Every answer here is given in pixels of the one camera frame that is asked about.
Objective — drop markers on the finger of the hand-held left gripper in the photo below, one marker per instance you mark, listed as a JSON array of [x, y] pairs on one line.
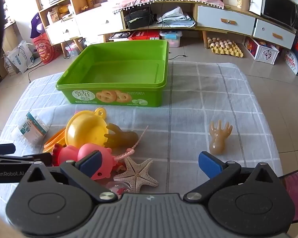
[[39, 159], [2, 148]]

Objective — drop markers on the black microwave oven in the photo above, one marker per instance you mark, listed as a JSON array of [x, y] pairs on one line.
[[280, 7]]

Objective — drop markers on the pale amber rubber hand toy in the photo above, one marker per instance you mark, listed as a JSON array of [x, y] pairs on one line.
[[217, 141]]

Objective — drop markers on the purple plastic object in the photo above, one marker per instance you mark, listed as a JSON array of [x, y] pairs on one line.
[[36, 26]]

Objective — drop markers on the black tray of small parts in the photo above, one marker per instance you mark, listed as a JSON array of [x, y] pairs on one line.
[[118, 36]]

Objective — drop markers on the grey cabinet drawer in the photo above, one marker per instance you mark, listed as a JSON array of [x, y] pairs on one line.
[[213, 27], [265, 33]]

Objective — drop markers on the pink pig toy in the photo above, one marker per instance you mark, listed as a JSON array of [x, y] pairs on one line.
[[69, 155]]

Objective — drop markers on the red flat box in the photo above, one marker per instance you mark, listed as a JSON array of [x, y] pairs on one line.
[[144, 36]]

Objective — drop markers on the orange plastic bowl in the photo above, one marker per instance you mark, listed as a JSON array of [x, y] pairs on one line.
[[53, 141]]

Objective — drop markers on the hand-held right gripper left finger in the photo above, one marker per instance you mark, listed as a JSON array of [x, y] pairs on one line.
[[90, 163]]

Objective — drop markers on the pile of white papers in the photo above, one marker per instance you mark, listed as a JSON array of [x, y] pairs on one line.
[[175, 17]]

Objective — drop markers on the white cabinet drawer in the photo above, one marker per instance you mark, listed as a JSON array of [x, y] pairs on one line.
[[94, 23], [57, 33]]

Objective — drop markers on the yellow plastic bowl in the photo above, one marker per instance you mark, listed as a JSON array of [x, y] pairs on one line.
[[87, 133]]

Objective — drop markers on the dried starfish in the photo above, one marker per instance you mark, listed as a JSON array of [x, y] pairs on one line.
[[136, 172]]

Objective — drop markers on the black bag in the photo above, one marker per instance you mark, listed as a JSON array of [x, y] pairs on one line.
[[139, 19]]

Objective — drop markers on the small cardboard box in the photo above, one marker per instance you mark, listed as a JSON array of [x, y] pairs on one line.
[[53, 16]]

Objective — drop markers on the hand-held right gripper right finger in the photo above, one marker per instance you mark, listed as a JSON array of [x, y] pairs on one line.
[[209, 164]]

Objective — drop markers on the dark amber rubber hand toy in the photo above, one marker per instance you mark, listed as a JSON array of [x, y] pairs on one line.
[[124, 137]]

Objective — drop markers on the clear cotton swab jar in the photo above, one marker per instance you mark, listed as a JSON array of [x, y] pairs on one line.
[[32, 129]]

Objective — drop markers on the yellow round object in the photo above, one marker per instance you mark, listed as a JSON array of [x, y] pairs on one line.
[[62, 9]]

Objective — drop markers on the clear lidded storage box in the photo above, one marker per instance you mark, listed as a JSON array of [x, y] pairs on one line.
[[172, 39]]

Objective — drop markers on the wooden side shelf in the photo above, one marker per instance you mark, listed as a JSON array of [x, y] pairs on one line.
[[12, 29]]

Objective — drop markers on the yellow egg tray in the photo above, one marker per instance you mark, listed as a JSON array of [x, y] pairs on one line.
[[228, 52]]

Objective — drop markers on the red paper bag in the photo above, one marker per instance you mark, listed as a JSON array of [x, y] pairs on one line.
[[44, 50]]

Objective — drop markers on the batch of brown eggs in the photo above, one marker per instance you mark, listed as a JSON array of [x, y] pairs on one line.
[[221, 43]]

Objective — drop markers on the green plastic box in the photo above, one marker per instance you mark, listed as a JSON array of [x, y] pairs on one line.
[[114, 96]]

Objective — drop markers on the clear plastic ball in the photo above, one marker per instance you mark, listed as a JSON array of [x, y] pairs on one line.
[[116, 187]]

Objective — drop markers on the person's pink garment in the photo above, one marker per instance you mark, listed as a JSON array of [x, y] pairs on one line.
[[296, 195]]

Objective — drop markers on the wooden TV cabinet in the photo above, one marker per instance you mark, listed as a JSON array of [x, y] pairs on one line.
[[195, 17]]

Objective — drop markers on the white plastic bag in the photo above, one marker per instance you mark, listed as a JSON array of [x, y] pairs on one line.
[[19, 57]]

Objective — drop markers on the grey checked tablecloth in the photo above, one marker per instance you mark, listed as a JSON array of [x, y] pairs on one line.
[[188, 119]]

